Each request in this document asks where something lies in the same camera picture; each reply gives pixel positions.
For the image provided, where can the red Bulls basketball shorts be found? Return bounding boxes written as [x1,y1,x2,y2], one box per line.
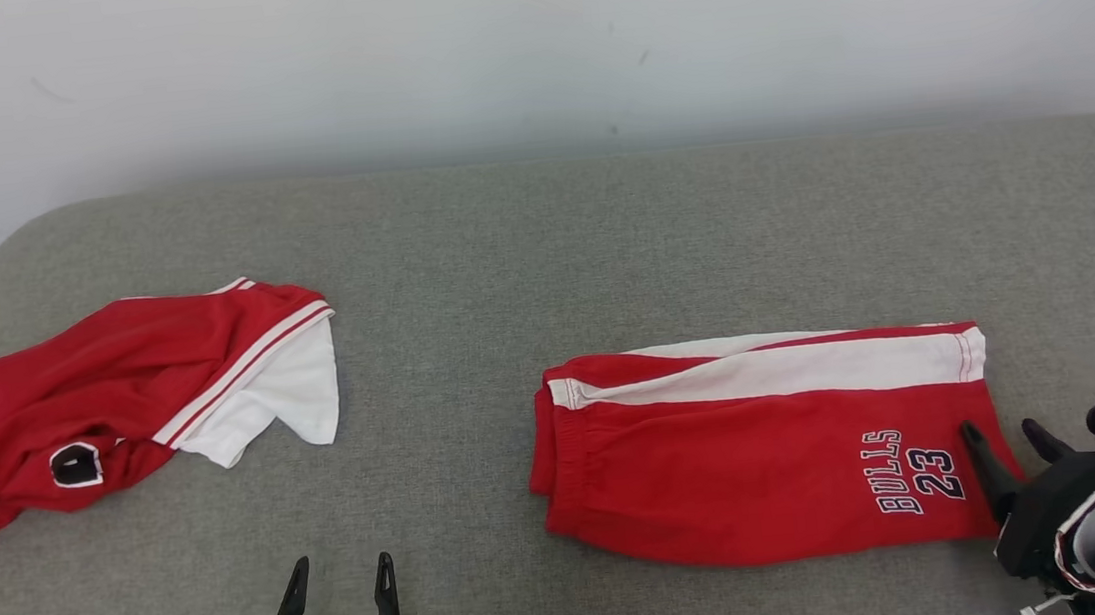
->
[517,310,1033,587]

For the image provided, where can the red and white Bulls jersey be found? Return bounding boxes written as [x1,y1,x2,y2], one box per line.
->
[0,268,356,558]

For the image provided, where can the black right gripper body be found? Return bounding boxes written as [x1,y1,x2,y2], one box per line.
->
[986,451,1095,593]

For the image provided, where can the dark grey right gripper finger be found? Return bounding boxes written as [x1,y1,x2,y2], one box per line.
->
[1021,415,1076,469]
[960,416,1029,525]

